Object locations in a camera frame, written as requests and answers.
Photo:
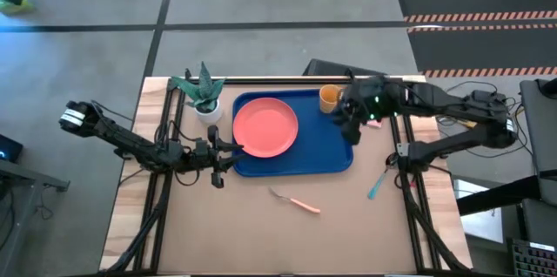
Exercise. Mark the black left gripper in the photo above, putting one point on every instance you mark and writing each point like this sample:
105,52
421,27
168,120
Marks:
215,159

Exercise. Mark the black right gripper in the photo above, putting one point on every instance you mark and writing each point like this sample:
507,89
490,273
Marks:
370,103

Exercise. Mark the yellow plastic cup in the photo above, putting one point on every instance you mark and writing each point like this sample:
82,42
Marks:
328,99

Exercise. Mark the orange plastic plate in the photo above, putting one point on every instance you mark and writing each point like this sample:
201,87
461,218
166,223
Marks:
265,126

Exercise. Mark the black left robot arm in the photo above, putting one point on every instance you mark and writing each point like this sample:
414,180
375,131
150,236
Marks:
126,139

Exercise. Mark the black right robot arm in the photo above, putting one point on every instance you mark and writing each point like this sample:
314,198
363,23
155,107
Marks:
457,103

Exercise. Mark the blue plastic tray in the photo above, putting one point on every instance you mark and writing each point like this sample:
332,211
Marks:
322,155

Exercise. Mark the black flat box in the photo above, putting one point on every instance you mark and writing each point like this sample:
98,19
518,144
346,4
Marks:
330,68

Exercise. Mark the potted snake plant white pot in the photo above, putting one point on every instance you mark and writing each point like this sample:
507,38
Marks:
204,94

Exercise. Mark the white box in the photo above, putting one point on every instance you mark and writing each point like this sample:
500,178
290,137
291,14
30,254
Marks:
478,220

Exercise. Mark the grey side desk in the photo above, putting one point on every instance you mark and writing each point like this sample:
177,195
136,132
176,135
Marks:
541,137

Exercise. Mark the dark metal side table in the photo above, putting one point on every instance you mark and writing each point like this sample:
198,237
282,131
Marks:
22,185

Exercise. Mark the black computer keyboard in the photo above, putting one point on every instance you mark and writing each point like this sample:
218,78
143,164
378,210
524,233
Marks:
533,259

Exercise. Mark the black aluminium table frame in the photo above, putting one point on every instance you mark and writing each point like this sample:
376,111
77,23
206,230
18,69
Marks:
304,80

